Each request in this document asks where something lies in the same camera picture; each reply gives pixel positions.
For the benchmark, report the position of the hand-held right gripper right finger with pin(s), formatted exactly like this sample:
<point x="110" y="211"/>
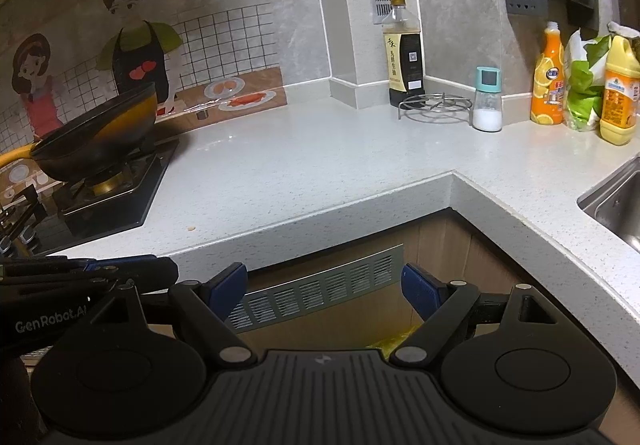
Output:
<point x="422" y="295"/>

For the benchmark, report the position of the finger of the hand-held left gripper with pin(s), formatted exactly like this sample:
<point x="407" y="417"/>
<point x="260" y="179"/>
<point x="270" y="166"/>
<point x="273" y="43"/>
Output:
<point x="60" y="282"/>
<point x="160" y="270"/>

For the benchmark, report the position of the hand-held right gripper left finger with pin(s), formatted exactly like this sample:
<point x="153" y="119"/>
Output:
<point x="225" y="287"/>

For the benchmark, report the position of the yellow plastic bag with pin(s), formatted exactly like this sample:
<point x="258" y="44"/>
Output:
<point x="395" y="342"/>

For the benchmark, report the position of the wooden cabinet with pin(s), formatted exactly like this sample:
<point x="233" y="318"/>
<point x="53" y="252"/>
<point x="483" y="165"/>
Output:
<point x="440" y="235"/>

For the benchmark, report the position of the black gas stove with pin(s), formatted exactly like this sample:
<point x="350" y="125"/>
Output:
<point x="120" y="205"/>

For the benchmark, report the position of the grey cabinet vent grille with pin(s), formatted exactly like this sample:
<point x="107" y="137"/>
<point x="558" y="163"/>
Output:
<point x="325" y="290"/>

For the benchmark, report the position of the large yellow-green pot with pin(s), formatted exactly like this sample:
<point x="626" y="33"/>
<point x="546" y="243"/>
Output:
<point x="95" y="135"/>

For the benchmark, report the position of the teal-capped salt shaker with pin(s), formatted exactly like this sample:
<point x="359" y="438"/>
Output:
<point x="486" y="117"/>

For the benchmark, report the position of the stainless steel sink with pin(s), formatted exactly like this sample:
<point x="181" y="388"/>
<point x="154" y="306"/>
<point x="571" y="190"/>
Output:
<point x="617" y="205"/>

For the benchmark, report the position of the dark soy sauce bottle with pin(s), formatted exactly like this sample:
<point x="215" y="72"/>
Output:
<point x="402" y="60"/>

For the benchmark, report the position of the orange detergent bottle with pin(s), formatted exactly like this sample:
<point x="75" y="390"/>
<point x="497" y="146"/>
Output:
<point x="547" y="90"/>

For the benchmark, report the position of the plastic bag of greens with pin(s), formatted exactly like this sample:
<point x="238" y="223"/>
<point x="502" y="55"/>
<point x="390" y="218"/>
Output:
<point x="582" y="85"/>

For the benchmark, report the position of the yellow detergent bottle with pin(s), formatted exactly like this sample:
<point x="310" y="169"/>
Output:
<point x="619" y="100"/>

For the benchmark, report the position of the cartoon kitchen wall sticker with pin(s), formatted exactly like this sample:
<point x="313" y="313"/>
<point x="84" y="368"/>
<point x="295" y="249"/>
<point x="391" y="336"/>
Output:
<point x="150" y="50"/>

